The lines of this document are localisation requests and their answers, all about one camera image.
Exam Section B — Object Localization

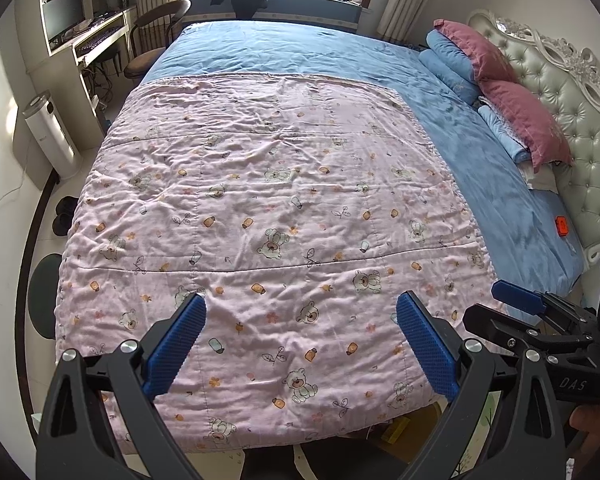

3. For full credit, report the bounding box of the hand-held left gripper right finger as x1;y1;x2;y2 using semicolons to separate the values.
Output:
396;290;568;480

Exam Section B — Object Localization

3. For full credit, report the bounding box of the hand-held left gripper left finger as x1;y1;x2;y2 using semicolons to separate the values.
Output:
35;291;208;480

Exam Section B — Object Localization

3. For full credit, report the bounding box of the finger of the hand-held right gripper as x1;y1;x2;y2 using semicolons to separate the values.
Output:
462;302;597;367
491;280;600;346

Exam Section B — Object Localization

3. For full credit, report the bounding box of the person's right hand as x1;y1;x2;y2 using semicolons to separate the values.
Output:
562;402;600;461

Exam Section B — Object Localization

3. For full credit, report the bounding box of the white cloth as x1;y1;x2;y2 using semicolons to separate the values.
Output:
520;162;558;191

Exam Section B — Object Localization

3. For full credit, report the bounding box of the black round stool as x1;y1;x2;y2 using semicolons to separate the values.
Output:
30;254;63;341

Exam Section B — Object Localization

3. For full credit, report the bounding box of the person's dark trouser leg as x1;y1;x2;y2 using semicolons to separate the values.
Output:
240;435;421;480

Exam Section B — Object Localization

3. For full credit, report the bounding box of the maroon pillow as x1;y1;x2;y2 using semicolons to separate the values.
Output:
433;19;521;86
480;80;575;168

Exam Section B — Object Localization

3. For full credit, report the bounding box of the pink printed blanket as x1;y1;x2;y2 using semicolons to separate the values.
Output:
55;72;506;456

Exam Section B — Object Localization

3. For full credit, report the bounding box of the white air purifier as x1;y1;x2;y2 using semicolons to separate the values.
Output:
22;91;82;180

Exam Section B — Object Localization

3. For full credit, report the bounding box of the dark wooden chair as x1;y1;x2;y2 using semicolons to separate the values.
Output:
124;0;192;86

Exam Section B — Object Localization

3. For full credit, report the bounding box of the white desk shelf unit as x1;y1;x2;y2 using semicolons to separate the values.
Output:
39;0;141;111

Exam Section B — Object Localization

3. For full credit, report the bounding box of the black keyboard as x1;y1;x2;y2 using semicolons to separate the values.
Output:
75;25;126;56

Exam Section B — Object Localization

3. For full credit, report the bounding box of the blue bedsheet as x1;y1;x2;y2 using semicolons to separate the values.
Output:
139;20;586;321

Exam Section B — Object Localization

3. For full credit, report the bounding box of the black computer monitor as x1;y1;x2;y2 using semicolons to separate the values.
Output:
43;0;87;43

